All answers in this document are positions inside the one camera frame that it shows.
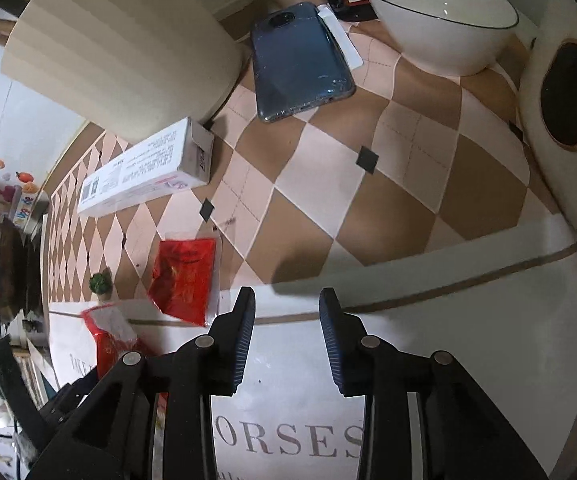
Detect checkered tablecloth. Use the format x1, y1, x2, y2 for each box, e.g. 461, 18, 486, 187
41, 7, 577, 480

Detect white bowl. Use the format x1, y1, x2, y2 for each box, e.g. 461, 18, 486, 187
363, 0, 520, 77

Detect white card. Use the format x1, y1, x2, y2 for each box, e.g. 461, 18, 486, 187
317, 3, 365, 72

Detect small green scrap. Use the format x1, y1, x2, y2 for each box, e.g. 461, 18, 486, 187
89, 270, 114, 297

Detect blue smartphone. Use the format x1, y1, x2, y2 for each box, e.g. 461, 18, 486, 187
249, 1, 357, 124

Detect cream ribbed utensil holder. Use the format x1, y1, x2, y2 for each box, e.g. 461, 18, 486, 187
0, 0, 245, 146

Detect colourful wall stickers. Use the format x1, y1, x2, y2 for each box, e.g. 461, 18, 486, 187
0, 157, 40, 232

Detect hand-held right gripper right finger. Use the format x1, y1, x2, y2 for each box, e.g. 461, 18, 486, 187
319, 287, 550, 480

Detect long white carton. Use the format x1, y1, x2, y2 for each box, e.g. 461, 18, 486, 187
76, 116, 216, 220

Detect pink and white kettle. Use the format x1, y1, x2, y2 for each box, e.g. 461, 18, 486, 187
517, 0, 577, 252

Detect red foil packet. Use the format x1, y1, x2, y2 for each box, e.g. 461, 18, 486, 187
147, 237, 220, 327

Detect red and clear snack bag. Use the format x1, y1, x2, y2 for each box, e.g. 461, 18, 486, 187
80, 303, 142, 382

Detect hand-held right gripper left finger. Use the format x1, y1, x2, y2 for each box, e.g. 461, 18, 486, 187
28, 287, 257, 480

